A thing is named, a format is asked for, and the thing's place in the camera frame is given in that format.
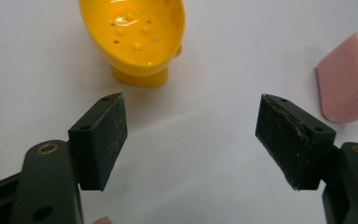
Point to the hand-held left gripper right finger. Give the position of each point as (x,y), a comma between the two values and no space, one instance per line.
(292,146)

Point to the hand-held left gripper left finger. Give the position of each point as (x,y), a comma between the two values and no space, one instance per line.
(96,149)

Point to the pink soap bar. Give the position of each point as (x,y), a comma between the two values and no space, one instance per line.
(348,81)

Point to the yellow plastic soap dish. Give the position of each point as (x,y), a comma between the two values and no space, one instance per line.
(136,46)

